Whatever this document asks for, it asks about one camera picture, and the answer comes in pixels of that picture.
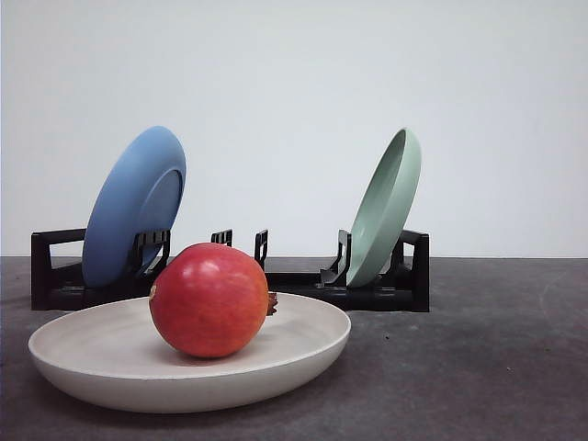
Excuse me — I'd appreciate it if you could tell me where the red pomegranate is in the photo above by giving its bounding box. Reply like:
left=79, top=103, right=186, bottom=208
left=149, top=243, right=277, bottom=359

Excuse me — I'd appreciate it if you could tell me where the white plate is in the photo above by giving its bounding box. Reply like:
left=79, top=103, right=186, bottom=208
left=28, top=294, right=351, bottom=413

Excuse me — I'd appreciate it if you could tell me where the blue plate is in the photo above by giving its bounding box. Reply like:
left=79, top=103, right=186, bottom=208
left=82, top=126, right=187, bottom=288

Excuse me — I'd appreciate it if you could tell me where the green plate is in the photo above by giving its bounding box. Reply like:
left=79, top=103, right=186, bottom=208
left=348, top=129, right=422, bottom=288

